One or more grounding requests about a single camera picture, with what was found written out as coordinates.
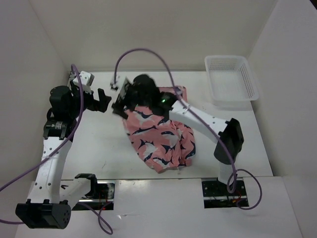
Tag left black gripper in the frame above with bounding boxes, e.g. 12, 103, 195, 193
69, 79, 111, 118

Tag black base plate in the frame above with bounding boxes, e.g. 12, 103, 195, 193
201, 178, 249, 209
72, 180, 115, 211

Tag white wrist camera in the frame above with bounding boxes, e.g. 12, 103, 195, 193
69, 71, 95, 94
110, 74, 120, 91

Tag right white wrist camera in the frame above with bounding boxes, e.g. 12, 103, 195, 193
110, 74, 120, 91

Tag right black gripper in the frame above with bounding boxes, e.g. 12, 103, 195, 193
112, 80, 152, 118

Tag aluminium table edge rail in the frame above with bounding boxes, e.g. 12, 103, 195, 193
40, 70, 76, 180

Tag white plastic basket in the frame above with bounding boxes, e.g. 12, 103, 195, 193
205, 55, 259, 107

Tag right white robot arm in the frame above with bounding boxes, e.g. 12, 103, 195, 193
110, 74, 244, 195

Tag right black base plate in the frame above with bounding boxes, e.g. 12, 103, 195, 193
201, 178, 249, 209

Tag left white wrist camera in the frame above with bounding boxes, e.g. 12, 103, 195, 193
69, 71, 95, 94

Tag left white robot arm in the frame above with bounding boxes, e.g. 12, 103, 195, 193
15, 82, 111, 229

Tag pink shark print shorts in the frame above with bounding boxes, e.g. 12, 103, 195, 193
122, 85, 197, 174

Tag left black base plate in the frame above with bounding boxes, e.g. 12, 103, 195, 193
72, 180, 115, 211

